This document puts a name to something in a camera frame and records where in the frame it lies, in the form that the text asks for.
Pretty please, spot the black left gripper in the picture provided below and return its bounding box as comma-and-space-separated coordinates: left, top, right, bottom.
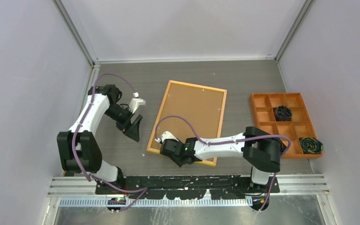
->
104, 104, 142, 141

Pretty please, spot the yellow wooden picture frame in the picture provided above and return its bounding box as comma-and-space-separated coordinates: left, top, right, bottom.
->
146, 80, 228, 168

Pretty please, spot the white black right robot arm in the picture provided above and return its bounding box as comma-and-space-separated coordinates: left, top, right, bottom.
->
155, 127, 291, 192

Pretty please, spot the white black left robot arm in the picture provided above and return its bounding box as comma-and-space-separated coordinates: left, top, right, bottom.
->
57, 84, 146, 194

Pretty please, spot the dark rolled tie with blue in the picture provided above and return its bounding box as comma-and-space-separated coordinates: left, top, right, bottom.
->
273, 105, 293, 121

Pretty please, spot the brown wooden compartment tray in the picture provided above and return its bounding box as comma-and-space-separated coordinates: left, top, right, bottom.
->
250, 93, 323, 159

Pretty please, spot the dark rolled tie yellow pattern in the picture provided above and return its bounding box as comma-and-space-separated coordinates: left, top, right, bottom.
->
299, 137, 323, 154

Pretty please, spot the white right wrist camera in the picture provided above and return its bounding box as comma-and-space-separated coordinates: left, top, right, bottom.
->
155, 131, 178, 144

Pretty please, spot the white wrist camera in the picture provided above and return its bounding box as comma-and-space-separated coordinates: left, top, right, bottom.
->
155, 131, 178, 144
128, 97, 146, 114

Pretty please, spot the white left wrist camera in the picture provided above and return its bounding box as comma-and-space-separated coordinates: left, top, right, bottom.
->
128, 97, 146, 114

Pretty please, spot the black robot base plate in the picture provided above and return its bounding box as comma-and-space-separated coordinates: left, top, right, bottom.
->
95, 174, 281, 201

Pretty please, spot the aluminium rail front edge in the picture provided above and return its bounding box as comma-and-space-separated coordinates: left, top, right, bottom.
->
48, 174, 330, 208

